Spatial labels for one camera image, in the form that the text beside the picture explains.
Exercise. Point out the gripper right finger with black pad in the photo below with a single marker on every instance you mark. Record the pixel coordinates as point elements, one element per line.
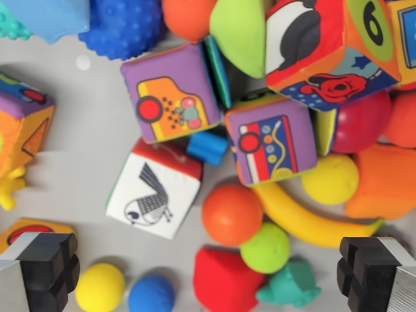
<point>373,276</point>

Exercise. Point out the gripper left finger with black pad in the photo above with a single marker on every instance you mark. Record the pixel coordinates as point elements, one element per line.
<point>39,279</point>

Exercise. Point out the fabric cube number six panda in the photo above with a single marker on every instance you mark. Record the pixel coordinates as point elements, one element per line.
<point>312,39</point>

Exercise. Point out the orange fabric cube red button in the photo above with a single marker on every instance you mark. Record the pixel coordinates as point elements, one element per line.
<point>29,229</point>

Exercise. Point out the small yellow ball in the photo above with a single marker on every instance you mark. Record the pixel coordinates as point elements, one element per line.
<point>99,287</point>

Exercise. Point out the teal rubber animal toy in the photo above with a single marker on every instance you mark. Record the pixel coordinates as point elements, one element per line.
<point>289,286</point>

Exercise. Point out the yellow toy banana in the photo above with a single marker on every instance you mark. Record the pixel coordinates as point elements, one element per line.
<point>305,224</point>

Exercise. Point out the orange fabric shape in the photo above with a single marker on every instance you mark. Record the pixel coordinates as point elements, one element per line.
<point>383,182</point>

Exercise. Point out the yellow spiky toy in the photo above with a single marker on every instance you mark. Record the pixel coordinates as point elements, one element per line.
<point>9,188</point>

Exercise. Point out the large yellow ball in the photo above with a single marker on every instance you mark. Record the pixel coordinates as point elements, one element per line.
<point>331,178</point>

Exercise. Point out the green foam ball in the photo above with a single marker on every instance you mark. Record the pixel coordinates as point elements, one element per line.
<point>265,248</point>

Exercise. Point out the small blue ball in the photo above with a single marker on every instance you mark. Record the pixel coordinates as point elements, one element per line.
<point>151,295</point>

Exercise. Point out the white fabric cube bird print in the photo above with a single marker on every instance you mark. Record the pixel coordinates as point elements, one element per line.
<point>152,191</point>

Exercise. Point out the red foam shape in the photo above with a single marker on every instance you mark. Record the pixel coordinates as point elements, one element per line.
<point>224,282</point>

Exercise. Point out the yellow-green fabric cube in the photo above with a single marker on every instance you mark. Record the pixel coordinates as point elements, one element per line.
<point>325,131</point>

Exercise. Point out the magenta ball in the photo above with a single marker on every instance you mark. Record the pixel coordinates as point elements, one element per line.
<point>360,123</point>

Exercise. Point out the orange foam ball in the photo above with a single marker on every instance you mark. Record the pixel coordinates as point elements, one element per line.
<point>230,214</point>
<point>187,18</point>

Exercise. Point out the orange fabric cube triangle print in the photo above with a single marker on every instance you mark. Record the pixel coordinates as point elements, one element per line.
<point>19,123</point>

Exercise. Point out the orange-red ball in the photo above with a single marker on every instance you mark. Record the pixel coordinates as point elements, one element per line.
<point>403,120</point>

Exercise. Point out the purple fabric cube radio print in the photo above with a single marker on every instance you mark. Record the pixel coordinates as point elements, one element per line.
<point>269,143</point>

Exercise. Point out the blue wooden block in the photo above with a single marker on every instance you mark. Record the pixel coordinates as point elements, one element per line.
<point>206,148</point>

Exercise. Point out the purple fabric cube shoe print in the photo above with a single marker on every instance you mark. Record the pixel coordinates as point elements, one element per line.
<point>169,94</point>

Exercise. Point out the fabric cube ABC book print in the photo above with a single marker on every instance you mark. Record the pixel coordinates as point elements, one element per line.
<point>404,35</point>

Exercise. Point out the teal bumpy toy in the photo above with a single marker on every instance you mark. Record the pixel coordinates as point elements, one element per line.
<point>11,27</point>

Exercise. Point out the teal edged fabric cube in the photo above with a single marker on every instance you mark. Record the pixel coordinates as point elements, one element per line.
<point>217,71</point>

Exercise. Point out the light blue foam shape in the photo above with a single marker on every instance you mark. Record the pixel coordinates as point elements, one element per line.
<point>48,16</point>

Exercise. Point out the blue bumpy ball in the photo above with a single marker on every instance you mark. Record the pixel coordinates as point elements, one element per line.
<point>123,26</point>

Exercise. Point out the green fabric shape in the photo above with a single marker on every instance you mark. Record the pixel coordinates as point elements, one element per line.
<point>240,32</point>

